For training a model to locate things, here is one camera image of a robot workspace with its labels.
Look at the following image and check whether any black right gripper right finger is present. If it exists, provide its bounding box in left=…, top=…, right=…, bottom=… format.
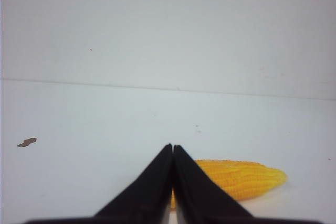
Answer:
left=173, top=145, right=253, bottom=218

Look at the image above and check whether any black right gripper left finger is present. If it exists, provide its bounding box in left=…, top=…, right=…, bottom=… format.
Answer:
left=95, top=144, right=173, bottom=218

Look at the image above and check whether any yellow corn cob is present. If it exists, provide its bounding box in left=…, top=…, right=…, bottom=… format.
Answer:
left=170, top=159, right=289, bottom=210

